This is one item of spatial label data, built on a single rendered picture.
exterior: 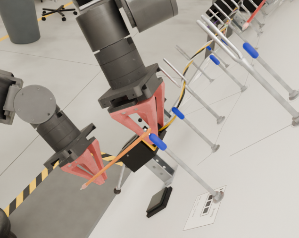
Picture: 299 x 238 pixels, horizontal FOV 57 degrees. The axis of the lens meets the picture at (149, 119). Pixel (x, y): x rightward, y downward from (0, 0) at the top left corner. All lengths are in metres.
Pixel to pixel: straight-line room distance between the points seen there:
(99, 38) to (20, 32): 3.60
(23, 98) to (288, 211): 0.35
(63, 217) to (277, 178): 1.58
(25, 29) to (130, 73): 3.59
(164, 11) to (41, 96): 0.21
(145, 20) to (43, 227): 1.52
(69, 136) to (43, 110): 0.09
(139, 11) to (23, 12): 3.53
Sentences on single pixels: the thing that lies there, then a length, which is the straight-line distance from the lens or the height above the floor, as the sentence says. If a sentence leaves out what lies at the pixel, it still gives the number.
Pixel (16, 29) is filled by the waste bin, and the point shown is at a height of 0.21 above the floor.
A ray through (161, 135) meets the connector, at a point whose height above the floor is 1.16.
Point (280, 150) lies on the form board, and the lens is 0.29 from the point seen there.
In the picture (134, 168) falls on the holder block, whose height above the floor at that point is 1.10.
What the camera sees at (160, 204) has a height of 1.11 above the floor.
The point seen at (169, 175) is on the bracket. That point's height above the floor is 1.09.
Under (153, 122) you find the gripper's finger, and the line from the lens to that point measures 0.38.
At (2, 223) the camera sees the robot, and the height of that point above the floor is 0.24.
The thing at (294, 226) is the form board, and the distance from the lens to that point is 0.22.
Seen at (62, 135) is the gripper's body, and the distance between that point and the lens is 0.50.
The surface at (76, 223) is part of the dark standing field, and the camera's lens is 1.73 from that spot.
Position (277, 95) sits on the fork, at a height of 1.29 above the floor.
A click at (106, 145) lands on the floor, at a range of 2.10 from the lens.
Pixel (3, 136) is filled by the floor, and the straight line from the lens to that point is 2.44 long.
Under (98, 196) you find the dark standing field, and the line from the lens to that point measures 1.80.
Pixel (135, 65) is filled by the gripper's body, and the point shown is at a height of 1.27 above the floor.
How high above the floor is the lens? 1.44
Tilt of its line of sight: 38 degrees down
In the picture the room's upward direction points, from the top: straight up
